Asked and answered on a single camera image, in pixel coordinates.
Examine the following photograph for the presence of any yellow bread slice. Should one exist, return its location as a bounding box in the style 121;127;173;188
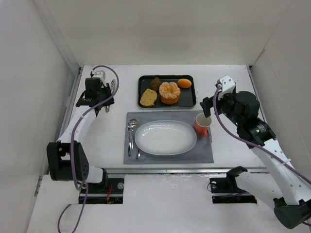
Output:
140;89;157;107

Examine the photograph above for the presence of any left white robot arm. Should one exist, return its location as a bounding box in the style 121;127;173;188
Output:
46;77;114;188

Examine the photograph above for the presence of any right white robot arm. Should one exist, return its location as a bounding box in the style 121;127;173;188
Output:
200;90;311;229

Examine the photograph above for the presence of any orange mug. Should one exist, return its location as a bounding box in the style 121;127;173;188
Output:
194;113;212;137

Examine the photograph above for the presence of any small orange round bun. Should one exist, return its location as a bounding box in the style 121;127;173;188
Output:
177;79;192;89

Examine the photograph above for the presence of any silver fork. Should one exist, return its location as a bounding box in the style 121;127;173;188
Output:
128;120;141;160

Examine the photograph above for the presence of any large orange sugared bun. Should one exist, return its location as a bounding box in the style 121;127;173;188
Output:
159;82;181;105

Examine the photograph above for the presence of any silver spoon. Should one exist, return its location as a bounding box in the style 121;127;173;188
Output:
127;119;138;157

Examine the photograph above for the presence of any brown chocolate pastry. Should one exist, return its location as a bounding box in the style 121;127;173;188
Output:
150;77;162;92

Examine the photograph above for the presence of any grey cloth placemat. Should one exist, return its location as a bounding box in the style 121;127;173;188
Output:
123;111;214;165

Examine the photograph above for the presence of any white oval plate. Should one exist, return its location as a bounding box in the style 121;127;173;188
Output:
134;120;197;156

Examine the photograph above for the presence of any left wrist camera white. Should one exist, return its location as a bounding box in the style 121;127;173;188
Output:
90;70;105;83

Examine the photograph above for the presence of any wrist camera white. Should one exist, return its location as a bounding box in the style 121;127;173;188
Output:
215;75;236;100
90;70;105;83

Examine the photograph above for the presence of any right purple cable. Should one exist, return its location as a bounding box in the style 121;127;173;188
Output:
212;83;311;225

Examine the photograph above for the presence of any purple cable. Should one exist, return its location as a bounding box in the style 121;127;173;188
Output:
57;65;120;233
212;83;311;225

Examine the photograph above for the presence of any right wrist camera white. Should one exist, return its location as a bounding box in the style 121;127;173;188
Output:
215;75;236;100

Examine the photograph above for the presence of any aluminium rail frame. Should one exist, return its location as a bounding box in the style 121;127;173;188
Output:
34;65;272;197

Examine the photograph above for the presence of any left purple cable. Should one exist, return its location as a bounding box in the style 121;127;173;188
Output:
57;65;120;233

